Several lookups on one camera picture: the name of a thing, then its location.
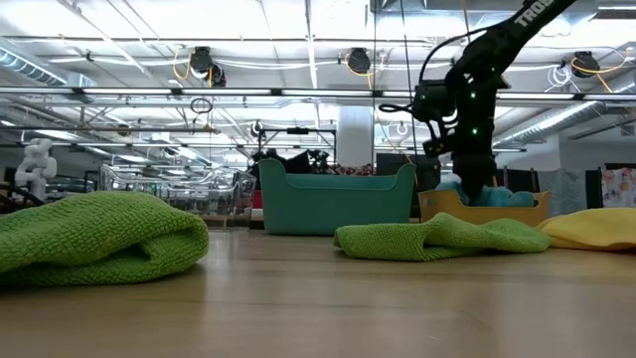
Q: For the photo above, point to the blue microfiber towel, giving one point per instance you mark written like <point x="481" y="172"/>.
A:
<point x="523" y="200"/>
<point x="447" y="189"/>

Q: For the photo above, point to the green microfiber towel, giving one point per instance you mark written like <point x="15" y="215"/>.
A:
<point x="99" y="233"/>
<point x="437" y="238"/>

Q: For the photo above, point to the yellow microfiber towel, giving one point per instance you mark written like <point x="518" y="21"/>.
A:
<point x="596" y="229"/>

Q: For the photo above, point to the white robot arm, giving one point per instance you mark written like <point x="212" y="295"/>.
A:
<point x="35" y="164"/>

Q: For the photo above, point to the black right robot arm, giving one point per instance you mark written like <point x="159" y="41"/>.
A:
<point x="497" y="45"/>

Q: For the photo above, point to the yellow plastic basket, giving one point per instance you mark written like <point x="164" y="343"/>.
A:
<point x="477" y="216"/>

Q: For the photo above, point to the black background panel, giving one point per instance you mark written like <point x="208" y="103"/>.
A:
<point x="387" y="160"/>

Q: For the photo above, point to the grey curtain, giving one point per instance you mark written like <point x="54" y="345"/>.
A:
<point x="561" y="191"/>

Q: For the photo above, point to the teal plastic basket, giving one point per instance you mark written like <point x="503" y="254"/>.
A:
<point x="338" y="209"/>

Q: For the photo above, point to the floral curtain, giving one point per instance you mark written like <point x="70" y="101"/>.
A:
<point x="618" y="186"/>

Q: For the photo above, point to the black background equipment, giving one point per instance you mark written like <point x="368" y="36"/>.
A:
<point x="298" y="161"/>

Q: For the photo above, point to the red box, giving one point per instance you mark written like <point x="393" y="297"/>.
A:
<point x="257" y="199"/>

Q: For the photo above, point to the long ceiling light strip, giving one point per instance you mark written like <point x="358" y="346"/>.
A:
<point x="223" y="92"/>

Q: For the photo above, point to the clear plastic basket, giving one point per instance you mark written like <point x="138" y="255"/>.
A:
<point x="174" y="199"/>

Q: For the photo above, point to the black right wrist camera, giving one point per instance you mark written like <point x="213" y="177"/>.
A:
<point x="436" y="147"/>

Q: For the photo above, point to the silver ceiling air duct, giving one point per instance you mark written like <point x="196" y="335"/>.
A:
<point x="546" y="124"/>
<point x="25" y="64"/>

